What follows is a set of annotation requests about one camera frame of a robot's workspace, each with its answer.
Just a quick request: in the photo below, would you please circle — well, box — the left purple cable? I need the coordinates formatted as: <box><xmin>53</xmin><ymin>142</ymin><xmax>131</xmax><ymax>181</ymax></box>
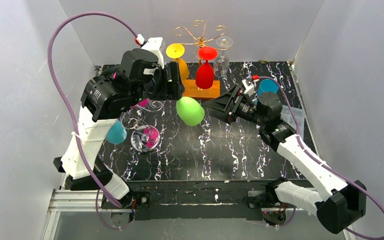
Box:
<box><xmin>47</xmin><ymin>12</ymin><xmax>145</xmax><ymax>231</ymax></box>

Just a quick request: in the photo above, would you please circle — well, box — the silver wire glass rack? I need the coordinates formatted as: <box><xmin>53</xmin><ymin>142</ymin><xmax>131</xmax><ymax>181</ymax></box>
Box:
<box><xmin>119</xmin><ymin>99</ymin><xmax>166</xmax><ymax>153</ymax></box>

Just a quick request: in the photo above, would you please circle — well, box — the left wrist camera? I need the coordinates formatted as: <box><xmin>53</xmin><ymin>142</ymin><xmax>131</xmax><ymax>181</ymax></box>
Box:
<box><xmin>134</xmin><ymin>34</ymin><xmax>165</xmax><ymax>69</ymax></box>

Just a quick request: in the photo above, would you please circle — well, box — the clear plastic screw box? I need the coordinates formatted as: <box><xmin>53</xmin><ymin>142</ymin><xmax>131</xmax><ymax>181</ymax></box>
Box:
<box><xmin>280</xmin><ymin>105</ymin><xmax>305</xmax><ymax>132</ymax></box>

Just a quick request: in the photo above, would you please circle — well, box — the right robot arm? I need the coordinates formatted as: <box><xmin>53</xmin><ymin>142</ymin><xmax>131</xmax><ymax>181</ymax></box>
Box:
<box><xmin>204</xmin><ymin>85</ymin><xmax>367</xmax><ymax>234</ymax></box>

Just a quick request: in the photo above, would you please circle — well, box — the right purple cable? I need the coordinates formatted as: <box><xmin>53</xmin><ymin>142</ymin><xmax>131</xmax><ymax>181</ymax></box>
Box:
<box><xmin>253</xmin><ymin>76</ymin><xmax>384</xmax><ymax>240</ymax></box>

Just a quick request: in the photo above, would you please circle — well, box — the pink wine glass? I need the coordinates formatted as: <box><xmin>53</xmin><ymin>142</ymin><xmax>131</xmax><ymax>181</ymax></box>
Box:
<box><xmin>132</xmin><ymin>98</ymin><xmax>159</xmax><ymax>148</ymax></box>

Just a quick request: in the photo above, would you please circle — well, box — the purple cable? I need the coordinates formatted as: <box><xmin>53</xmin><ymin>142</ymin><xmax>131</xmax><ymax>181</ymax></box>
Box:
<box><xmin>47</xmin><ymin>12</ymin><xmax>145</xmax><ymax>231</ymax></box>
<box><xmin>253</xmin><ymin>76</ymin><xmax>384</xmax><ymax>240</ymax></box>

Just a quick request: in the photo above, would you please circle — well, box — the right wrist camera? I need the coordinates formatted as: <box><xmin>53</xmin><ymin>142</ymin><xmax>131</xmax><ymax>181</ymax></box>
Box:
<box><xmin>241</xmin><ymin>75</ymin><xmax>260</xmax><ymax>97</ymax></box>

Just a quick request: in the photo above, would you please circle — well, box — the orange yellow wine glass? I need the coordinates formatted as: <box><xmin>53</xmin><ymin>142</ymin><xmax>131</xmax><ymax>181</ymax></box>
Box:
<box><xmin>166</xmin><ymin>43</ymin><xmax>189</xmax><ymax>81</ymax></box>

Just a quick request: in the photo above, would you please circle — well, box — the blue wine glass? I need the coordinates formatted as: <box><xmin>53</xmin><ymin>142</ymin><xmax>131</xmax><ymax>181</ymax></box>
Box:
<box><xmin>256</xmin><ymin>78</ymin><xmax>279</xmax><ymax>96</ymax></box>

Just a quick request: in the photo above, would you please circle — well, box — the red wine glass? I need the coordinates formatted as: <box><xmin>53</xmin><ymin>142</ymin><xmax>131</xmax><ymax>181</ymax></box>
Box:
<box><xmin>195</xmin><ymin>46</ymin><xmax>218</xmax><ymax>90</ymax></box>

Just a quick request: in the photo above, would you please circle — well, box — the clear wine glass on gold rack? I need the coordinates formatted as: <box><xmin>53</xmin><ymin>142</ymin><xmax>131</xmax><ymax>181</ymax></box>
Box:
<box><xmin>213</xmin><ymin>36</ymin><xmax>234</xmax><ymax>78</ymax></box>

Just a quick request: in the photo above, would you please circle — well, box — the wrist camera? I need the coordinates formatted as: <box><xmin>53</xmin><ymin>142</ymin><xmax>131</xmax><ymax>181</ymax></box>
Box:
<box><xmin>241</xmin><ymin>75</ymin><xmax>260</xmax><ymax>97</ymax></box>
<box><xmin>134</xmin><ymin>34</ymin><xmax>165</xmax><ymax>69</ymax></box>

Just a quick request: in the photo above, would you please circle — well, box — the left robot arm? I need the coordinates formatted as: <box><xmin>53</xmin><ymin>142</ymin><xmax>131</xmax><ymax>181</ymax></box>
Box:
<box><xmin>53</xmin><ymin>48</ymin><xmax>185</xmax><ymax>208</ymax></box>

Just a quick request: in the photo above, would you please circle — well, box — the teal wine glass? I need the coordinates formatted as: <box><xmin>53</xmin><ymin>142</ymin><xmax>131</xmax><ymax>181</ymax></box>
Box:
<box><xmin>106</xmin><ymin>119</ymin><xmax>127</xmax><ymax>145</ymax></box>

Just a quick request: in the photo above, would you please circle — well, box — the green wine glass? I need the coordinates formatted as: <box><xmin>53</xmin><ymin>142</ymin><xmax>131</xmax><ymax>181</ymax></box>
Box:
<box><xmin>176</xmin><ymin>96</ymin><xmax>205</xmax><ymax>127</ymax></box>

